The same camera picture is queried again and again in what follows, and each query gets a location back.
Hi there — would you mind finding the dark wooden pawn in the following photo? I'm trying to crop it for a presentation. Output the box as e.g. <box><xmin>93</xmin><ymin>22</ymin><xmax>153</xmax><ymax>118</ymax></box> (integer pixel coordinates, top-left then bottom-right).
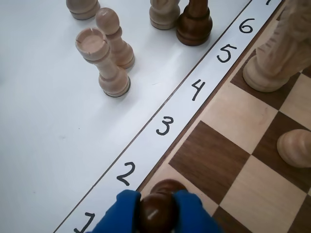
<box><xmin>137</xmin><ymin>179</ymin><xmax>188</xmax><ymax>233</ymax></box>

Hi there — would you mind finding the white number label strip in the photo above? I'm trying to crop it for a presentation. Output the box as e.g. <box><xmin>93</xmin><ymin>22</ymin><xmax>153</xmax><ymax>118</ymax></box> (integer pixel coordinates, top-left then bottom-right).
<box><xmin>52</xmin><ymin>0</ymin><xmax>284</xmax><ymax>233</ymax></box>

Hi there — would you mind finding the light wooden rook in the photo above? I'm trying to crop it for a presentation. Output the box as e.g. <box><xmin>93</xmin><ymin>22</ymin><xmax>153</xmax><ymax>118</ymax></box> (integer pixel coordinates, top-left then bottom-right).
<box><xmin>74</xmin><ymin>27</ymin><xmax>131</xmax><ymax>98</ymax></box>

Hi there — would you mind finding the tall light wooden crowned piece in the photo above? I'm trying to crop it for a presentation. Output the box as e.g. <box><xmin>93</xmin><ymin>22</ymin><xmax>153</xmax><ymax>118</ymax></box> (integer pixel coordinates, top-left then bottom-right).
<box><xmin>242</xmin><ymin>0</ymin><xmax>311</xmax><ymax>93</ymax></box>

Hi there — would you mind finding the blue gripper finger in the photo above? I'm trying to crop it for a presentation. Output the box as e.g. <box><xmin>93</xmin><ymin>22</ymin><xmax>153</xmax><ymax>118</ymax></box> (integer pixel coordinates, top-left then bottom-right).
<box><xmin>92</xmin><ymin>190</ymin><xmax>141</xmax><ymax>233</ymax></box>
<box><xmin>170</xmin><ymin>190</ymin><xmax>221</xmax><ymax>233</ymax></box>

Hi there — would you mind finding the light wooden chess piece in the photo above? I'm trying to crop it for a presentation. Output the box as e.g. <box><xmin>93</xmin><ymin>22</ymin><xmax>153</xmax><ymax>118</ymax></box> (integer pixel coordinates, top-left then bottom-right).
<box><xmin>65</xmin><ymin>0</ymin><xmax>101</xmax><ymax>20</ymax></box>
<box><xmin>149</xmin><ymin>0</ymin><xmax>182</xmax><ymax>31</ymax></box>

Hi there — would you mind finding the dark wooden chess piece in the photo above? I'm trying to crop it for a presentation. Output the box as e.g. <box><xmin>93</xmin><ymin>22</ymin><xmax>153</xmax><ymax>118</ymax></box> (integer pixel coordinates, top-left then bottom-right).
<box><xmin>176</xmin><ymin>0</ymin><xmax>213</xmax><ymax>47</ymax></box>

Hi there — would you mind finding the wooden chessboard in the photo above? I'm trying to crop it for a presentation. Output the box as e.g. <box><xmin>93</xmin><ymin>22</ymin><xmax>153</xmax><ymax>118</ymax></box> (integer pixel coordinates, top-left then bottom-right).
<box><xmin>52</xmin><ymin>0</ymin><xmax>311</xmax><ymax>233</ymax></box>

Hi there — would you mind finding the light wooden pawn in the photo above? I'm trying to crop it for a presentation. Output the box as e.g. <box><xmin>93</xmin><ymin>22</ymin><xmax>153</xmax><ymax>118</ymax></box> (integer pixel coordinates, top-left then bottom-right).
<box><xmin>95</xmin><ymin>7</ymin><xmax>136</xmax><ymax>70</ymax></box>
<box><xmin>276</xmin><ymin>129</ymin><xmax>311</xmax><ymax>168</ymax></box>

